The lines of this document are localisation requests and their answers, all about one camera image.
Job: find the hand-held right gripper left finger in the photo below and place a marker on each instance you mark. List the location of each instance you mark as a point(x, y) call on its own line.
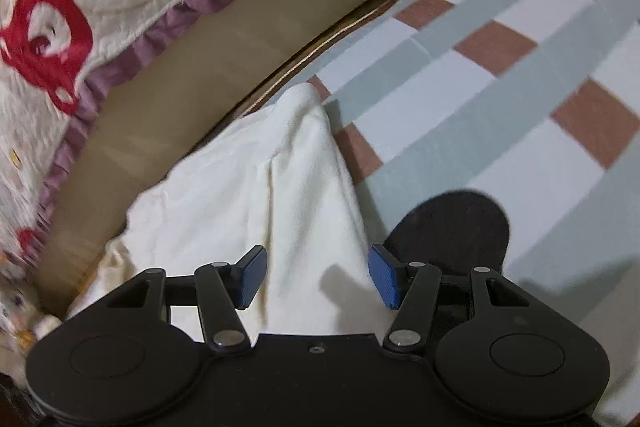
point(252, 274)

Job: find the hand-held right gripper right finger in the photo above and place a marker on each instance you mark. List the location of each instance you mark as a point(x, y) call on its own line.
point(385, 277)

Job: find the white fleece garment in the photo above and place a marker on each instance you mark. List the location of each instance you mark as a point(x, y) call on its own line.
point(250, 182)

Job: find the checked pink grey mat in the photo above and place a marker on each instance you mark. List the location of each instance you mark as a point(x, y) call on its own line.
point(500, 132)

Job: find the beige bed base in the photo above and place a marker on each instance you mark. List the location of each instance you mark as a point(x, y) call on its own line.
point(225, 57)

